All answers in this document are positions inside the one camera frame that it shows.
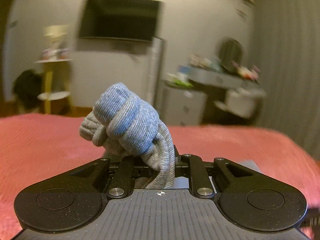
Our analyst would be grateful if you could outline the round mirror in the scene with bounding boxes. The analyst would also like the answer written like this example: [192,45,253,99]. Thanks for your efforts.
[217,37,244,72]

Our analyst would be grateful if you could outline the pink ribbed blanket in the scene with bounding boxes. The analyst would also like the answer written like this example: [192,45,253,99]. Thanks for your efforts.
[0,112,320,240]

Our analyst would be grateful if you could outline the green tray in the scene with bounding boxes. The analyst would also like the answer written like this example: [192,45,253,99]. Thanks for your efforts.
[172,79,195,88]

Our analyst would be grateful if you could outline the white shell chair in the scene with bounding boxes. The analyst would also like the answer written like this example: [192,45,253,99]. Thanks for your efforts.
[214,87,266,119]

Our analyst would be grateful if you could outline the black wall television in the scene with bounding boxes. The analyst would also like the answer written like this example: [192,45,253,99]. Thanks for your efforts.
[78,0,161,43]

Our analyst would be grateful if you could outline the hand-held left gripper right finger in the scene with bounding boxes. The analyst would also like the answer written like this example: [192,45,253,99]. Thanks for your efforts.
[175,152,254,198]

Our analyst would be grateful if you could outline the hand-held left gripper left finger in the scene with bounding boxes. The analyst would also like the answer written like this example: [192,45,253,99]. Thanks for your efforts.
[67,155,137,198]

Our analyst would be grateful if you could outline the black cloth bundle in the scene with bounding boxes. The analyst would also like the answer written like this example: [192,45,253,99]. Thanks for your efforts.
[12,69,44,112]

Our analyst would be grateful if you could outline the grey curtain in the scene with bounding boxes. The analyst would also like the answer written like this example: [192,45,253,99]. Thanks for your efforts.
[251,0,320,160]

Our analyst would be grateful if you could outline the blue and white container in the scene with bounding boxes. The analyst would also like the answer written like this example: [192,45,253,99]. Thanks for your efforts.
[177,65,191,81]

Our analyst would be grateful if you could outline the grey cabinet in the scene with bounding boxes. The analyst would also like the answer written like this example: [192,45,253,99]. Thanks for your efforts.
[162,80,208,126]

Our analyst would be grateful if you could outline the yellow side table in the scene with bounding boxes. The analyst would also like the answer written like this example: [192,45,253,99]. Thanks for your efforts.
[34,58,73,114]

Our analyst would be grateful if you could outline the grey vanity desk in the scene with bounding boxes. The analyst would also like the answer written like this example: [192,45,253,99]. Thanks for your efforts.
[189,64,261,88]

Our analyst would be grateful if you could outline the vase with pale flowers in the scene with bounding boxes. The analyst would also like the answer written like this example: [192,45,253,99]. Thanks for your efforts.
[44,25,69,60]

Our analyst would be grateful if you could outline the grey pants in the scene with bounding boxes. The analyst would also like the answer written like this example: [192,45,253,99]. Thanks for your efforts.
[79,82,176,189]

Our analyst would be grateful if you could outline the pink toy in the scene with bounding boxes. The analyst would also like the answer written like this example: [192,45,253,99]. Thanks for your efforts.
[232,61,261,81]

